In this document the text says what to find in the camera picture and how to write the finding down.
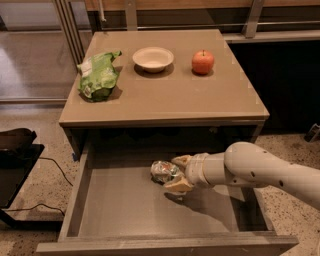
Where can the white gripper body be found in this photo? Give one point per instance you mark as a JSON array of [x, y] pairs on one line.
[[195, 170]]

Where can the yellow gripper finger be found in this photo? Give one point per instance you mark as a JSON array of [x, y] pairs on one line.
[[179, 184], [181, 161]]

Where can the crushed 7up soda can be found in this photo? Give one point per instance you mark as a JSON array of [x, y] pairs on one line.
[[164, 171]]

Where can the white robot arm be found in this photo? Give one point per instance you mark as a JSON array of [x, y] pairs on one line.
[[244, 164]]

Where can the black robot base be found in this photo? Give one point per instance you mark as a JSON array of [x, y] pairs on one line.
[[18, 155]]

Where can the brown cabinet with counter top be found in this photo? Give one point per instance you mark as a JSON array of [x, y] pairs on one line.
[[175, 97]]

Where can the open top drawer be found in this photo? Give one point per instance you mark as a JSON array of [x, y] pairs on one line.
[[115, 209]]

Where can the red apple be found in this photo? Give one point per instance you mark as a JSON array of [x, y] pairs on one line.
[[202, 62]]

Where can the white paper bowl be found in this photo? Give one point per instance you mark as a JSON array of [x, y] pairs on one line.
[[153, 59]]

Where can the green chip bag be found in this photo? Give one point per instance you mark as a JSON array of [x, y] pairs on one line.
[[98, 76]]

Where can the metal railing frame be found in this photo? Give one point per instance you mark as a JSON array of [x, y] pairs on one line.
[[239, 20]]

